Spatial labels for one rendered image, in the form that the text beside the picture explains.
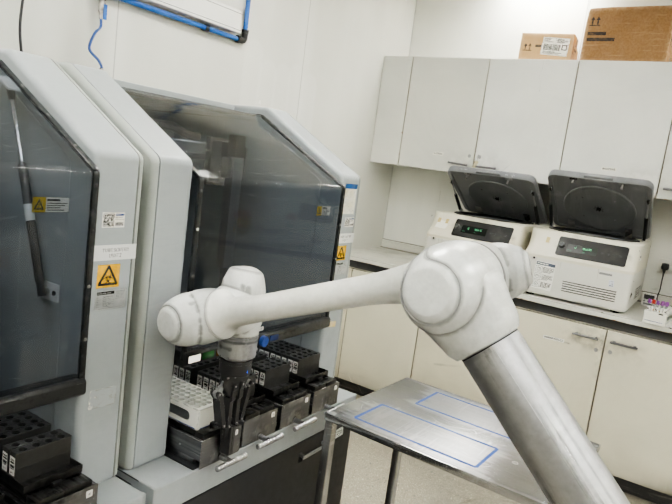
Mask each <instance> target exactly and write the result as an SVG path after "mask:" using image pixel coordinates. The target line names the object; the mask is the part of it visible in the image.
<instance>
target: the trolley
mask: <svg viewBox="0 0 672 504"><path fill-rule="evenodd" d="M324 419H325V428H324V435H323V443H322V450H321V457H320V465H319V472H318V480H317V487H316V494H315V502H314V504H326V502H327V494H328V487H329V480H330V473H331V465H332V458H333V451H334V444H335V437H336V429H337V425H338V426H341V427H343V428H345V429H348V430H350V431H352V432H355V433H357V434H359V435H362V436H364V437H366V438H369V439H371V440H373V441H376V442H378V443H380V444H383V445H385V446H387V447H390V448H392V449H393V452H392V459H391V465H390V472H389V478H388V485H387V491H386V498H385V504H394V502H395V495H396V489H397V483H398V476H399V470H400V463H401V457H402V453H404V454H406V455H408V456H411V457H413V458H415V459H418V460H420V461H422V462H425V463H427V464H429V465H432V466H434V467H436V468H439V469H441V470H443V471H446V472H448V473H450V474H453V475H455V476H457V477H460V478H462V479H464V480H467V481H469V482H471V483H474V484H476V485H478V486H481V487H483V488H485V489H488V490H490V491H492V492H495V493H497V494H499V495H502V496H504V497H506V498H509V499H511V500H513V501H516V502H518V503H520V504H550V503H549V502H548V500H547V498H546V497H545V495H544V493H543V492H542V490H541V489H540V487H539V485H538V484H537V482H536V480H535V479H534V477H533V476H532V474H531V472H530V471H529V469H528V467H527V466H526V464H525V463H524V461H523V459H522V458H521V456H520V454H519V453H518V451H517V450H516V448H515V446H514V445H513V443H512V441H511V440H510V438H509V437H508V435H507V433H506V432H505V430H504V428H503V427H502V425H501V423H500V422H499V420H498V419H497V417H496V415H495V414H494V412H493V410H492V409H491V407H490V406H488V405H485V404H483V403H480V402H477V401H474V400H471V399H468V398H465V397H462V396H460V395H457V394H454V393H451V392H448V391H445V390H442V389H439V388H437V387H434V386H431V385H428V384H425V383H422V382H419V381H416V380H414V379H411V378H408V377H406V378H404V379H402V380H399V381H397V382H395V383H393V384H390V385H388V386H386V387H383V388H381V389H379V390H377V391H374V392H372V393H370V394H367V395H365V396H363V397H361V398H358V399H356V400H354V401H351V402H349V403H347V404H345V405H342V406H340V407H338V408H335V409H333V410H331V411H329V412H326V413H325V418H324Z"/></svg>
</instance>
